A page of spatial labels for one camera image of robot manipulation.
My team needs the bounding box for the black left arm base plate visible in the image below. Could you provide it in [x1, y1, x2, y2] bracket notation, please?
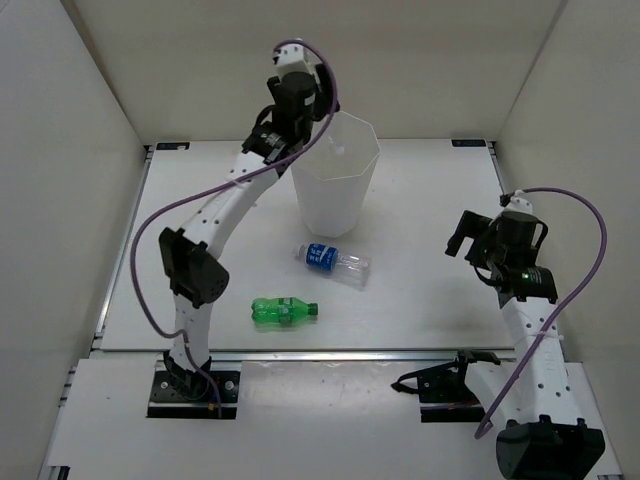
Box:
[146, 364, 241, 420]

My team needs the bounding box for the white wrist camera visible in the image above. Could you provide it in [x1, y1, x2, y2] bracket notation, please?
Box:
[499, 190, 533, 215]
[272, 39, 315, 80]

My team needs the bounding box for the dark table sticker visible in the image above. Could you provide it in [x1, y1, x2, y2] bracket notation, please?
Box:
[155, 142, 190, 151]
[451, 139, 487, 148]

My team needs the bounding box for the clear bottle blue label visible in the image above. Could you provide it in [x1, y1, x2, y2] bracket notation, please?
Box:
[293, 243, 371, 290]

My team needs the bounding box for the green plastic soda bottle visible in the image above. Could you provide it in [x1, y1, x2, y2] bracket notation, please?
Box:
[251, 297, 319, 329]

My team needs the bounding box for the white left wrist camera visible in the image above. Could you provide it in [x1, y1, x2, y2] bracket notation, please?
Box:
[272, 39, 315, 80]

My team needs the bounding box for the dark left table sticker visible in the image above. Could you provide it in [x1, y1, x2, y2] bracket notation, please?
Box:
[155, 142, 190, 151]

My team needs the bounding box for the white octagonal plastic bin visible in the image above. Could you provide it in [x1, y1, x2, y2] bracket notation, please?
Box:
[291, 111, 380, 238]

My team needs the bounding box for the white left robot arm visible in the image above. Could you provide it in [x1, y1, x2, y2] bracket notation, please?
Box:
[159, 63, 337, 403]

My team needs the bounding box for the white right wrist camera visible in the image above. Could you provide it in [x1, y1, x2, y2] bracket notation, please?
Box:
[499, 190, 533, 215]

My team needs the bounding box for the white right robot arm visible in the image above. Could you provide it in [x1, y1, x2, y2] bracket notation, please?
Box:
[445, 208, 605, 479]

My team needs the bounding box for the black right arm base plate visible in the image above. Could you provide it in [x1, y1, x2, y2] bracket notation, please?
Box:
[390, 350, 501, 423]

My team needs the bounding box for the dark right table sticker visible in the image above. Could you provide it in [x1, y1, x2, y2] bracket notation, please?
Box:
[451, 139, 487, 148]

